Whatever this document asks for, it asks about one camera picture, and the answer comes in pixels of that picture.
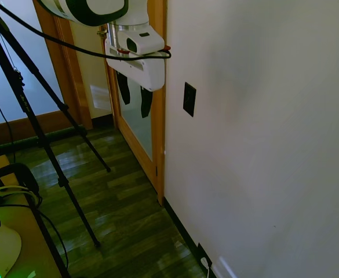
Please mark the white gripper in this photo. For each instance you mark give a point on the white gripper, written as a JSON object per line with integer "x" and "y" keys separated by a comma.
{"x": 140, "y": 69}

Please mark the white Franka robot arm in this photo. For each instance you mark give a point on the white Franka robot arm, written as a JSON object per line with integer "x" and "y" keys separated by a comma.
{"x": 94, "y": 11}

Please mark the wooden glass-panel door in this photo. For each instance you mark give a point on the wooden glass-panel door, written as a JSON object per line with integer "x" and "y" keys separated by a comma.
{"x": 140, "y": 121}

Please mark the dark green draft stopper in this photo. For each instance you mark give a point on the dark green draft stopper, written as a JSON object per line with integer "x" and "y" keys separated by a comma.
{"x": 36, "y": 138}

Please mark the wooden frosted glass door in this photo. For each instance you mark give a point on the wooden frosted glass door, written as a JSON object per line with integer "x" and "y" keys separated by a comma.
{"x": 27, "y": 72}

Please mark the black table clamp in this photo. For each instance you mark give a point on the black table clamp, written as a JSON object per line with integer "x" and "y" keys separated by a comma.
{"x": 18, "y": 176}

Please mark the black baseboard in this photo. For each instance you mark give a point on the black baseboard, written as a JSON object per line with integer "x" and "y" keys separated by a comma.
{"x": 186, "y": 231}

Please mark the white power plug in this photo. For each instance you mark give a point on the white power plug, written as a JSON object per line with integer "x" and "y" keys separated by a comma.
{"x": 205, "y": 263}

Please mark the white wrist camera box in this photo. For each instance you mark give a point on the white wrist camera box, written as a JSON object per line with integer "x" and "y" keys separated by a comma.
{"x": 141, "y": 42}

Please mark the black wall light switch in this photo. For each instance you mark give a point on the black wall light switch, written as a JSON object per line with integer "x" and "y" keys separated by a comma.
{"x": 189, "y": 99}

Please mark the black camera tripod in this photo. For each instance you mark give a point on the black camera tripod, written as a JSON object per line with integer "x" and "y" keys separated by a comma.
{"x": 38, "y": 121}

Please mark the black wall outlet plate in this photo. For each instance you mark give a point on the black wall outlet plate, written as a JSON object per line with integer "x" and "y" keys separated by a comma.
{"x": 204, "y": 256}

